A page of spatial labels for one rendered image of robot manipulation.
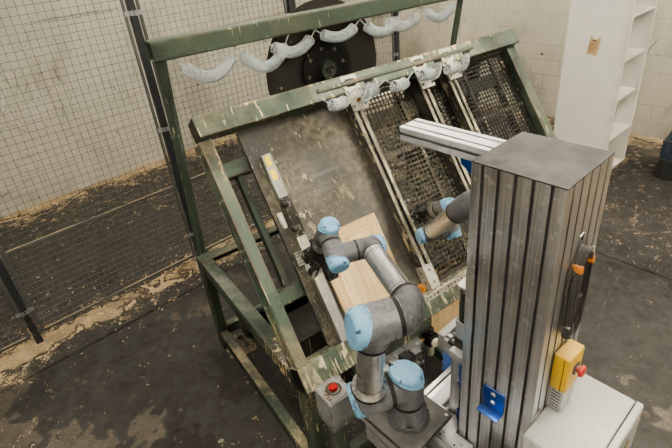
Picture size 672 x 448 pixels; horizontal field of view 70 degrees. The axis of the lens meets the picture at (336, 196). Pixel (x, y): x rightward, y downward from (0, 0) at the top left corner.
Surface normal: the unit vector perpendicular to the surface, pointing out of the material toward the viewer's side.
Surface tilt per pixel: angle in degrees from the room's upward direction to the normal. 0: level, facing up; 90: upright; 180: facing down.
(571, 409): 0
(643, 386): 0
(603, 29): 90
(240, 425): 0
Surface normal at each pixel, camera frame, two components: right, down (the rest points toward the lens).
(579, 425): -0.09, -0.88
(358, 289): 0.42, -0.22
